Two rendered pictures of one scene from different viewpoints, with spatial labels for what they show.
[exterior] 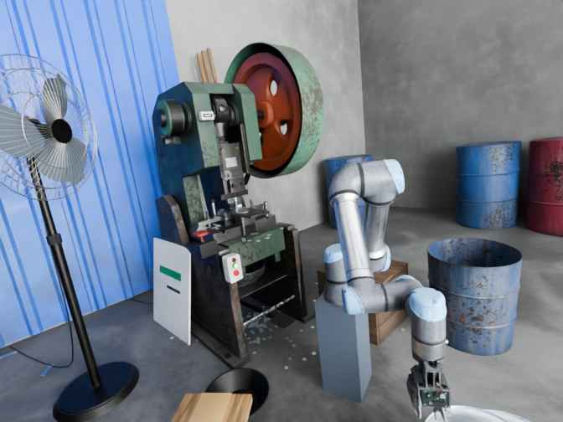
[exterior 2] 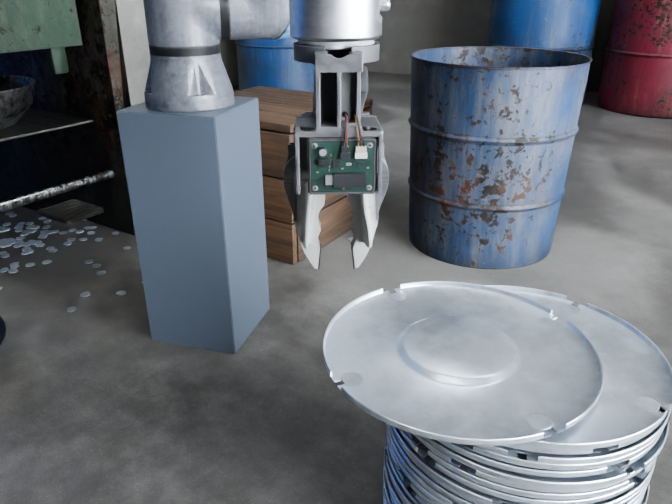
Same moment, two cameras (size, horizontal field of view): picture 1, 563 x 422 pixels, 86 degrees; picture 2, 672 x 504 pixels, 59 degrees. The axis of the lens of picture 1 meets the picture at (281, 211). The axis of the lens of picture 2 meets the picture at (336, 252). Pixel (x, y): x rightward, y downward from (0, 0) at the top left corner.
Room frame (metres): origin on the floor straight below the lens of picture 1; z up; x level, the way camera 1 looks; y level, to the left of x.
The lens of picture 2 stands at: (0.14, -0.17, 0.65)
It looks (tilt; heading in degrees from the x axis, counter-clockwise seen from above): 25 degrees down; 344
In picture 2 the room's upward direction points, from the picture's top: straight up
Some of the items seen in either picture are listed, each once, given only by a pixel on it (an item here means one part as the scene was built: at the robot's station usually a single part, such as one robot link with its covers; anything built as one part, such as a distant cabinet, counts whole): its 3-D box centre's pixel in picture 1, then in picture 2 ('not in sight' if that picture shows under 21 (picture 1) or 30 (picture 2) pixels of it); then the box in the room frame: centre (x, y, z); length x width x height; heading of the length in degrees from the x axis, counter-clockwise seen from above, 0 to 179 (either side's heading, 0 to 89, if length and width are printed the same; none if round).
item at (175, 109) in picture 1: (174, 121); not in sight; (1.68, 0.51, 1.31); 0.22 x 0.12 x 0.22; 41
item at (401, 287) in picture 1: (405, 295); not in sight; (0.74, -0.30, 0.70); 0.11 x 0.11 x 0.08; 87
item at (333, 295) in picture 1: (339, 285); (187, 74); (1.21, -0.22, 0.50); 0.15 x 0.15 x 0.10
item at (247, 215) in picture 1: (249, 222); not in sight; (1.69, 0.19, 0.72); 0.25 x 0.14 x 0.14; 41
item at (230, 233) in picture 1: (233, 225); not in sight; (1.82, 0.31, 0.68); 0.45 x 0.30 x 0.06; 131
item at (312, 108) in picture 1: (251, 117); not in sight; (2.12, 0.12, 1.33); 1.03 x 0.28 x 0.82; 41
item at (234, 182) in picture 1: (228, 167); not in sight; (1.79, 0.28, 1.04); 0.17 x 0.15 x 0.30; 41
